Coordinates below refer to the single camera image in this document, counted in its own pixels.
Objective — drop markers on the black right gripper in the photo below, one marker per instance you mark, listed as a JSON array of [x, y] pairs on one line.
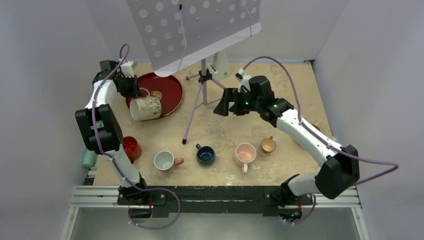
[[231, 95]]

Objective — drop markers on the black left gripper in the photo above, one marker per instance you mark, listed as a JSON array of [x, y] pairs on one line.
[[134, 92]]

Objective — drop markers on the tall white floral mug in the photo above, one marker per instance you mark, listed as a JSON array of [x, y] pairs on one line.
[[145, 108]]

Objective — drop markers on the pale pink gradient mug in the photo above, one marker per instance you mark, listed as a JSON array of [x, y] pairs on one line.
[[244, 155]]

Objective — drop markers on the red mug black handle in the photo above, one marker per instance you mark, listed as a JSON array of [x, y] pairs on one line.
[[132, 148]]

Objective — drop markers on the small orange cup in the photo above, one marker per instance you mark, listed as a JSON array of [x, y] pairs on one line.
[[268, 145]]

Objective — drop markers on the blue ribbed mug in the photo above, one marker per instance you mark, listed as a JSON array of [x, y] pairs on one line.
[[205, 155]]

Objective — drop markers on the pink dotted mug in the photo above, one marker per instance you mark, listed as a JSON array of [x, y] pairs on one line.
[[165, 161]]

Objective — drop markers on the cream round speckled mug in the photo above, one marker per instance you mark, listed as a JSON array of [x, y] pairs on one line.
[[317, 127]]

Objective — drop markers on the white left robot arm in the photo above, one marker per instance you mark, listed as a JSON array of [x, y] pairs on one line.
[[101, 132]]

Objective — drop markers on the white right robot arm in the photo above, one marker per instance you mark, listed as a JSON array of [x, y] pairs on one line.
[[339, 169]]

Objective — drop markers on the white metronome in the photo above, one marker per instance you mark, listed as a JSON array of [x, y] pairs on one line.
[[219, 65]]

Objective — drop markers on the music stand tripod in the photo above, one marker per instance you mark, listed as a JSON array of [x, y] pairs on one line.
[[201, 97]]

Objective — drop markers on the dark red round tray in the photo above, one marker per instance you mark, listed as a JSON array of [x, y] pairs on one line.
[[168, 89]]

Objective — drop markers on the perforated music stand desk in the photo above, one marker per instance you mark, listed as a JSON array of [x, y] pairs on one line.
[[179, 33]]

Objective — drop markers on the mint green cylinder tool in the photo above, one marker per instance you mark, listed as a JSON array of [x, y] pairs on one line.
[[89, 159]]

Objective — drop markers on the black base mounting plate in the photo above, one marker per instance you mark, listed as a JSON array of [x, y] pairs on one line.
[[269, 201]]

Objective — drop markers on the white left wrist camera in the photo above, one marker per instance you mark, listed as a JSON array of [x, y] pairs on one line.
[[128, 69]]

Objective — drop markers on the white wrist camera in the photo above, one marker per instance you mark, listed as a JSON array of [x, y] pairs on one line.
[[128, 69], [243, 77]]

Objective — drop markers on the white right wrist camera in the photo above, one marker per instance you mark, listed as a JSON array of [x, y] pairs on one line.
[[243, 77]]

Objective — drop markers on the aluminium frame rail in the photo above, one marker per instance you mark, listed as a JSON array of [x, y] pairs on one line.
[[88, 196]]

